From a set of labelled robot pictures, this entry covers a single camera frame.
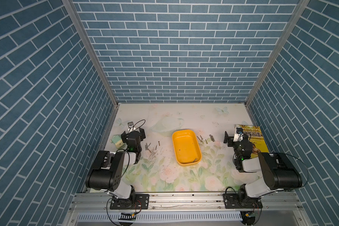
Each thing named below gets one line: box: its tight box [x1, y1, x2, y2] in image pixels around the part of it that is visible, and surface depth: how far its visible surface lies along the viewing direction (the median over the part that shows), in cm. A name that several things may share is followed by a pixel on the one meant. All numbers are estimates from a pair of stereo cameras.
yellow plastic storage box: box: [171, 129, 202, 167], surface depth 95 cm
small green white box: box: [109, 135, 125, 149], surface depth 91 cm
